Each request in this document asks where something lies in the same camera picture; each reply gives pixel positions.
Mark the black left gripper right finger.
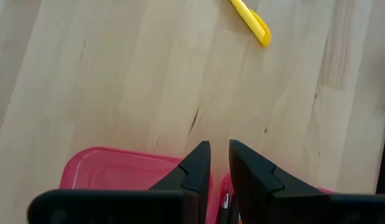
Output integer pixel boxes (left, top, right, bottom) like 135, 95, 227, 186
228, 139, 385, 224

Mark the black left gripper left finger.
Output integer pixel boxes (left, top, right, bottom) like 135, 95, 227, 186
27, 140, 211, 224

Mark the red plastic pencil box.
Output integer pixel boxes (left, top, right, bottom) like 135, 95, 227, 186
59, 146, 336, 224

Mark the yellow highlighter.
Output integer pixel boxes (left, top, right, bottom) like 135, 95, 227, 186
228, 0, 272, 48

